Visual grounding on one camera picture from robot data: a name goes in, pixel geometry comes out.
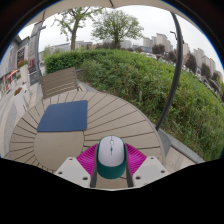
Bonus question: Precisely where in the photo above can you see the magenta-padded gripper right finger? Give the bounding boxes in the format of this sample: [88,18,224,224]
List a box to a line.
[123,143,170,188]

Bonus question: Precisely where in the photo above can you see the grey column with posters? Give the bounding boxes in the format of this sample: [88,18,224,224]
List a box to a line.
[27,21,45,87]

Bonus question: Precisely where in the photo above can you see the slatted beige outdoor chair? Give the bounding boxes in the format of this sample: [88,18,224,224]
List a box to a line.
[39,66,83,100]

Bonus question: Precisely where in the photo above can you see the full leafy green tree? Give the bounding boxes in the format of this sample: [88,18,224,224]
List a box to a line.
[91,9,145,50]

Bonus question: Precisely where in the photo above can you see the group of distant apartment buildings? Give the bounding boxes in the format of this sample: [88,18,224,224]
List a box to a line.
[143,32,218,79]

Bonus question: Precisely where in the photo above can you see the sparse-leaved tree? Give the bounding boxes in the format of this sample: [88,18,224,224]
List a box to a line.
[53,6,101,52]

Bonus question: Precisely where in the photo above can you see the white planter box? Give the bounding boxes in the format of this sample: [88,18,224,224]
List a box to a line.
[12,86,32,118]

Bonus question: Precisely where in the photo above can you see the dark curved umbrella pole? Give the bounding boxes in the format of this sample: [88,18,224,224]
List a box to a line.
[154,12,185,132]

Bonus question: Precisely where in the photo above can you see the white and teal computer mouse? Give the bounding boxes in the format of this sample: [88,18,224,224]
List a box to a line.
[96,134,128,180]

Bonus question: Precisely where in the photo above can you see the green trimmed hedge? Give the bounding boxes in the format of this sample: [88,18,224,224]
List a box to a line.
[43,48,224,163]

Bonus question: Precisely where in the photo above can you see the blue rectangular mouse pad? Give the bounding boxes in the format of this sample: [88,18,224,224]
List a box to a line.
[36,99,89,133]

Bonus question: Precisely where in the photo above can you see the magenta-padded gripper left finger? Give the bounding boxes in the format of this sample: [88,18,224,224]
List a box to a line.
[54,143,100,189]

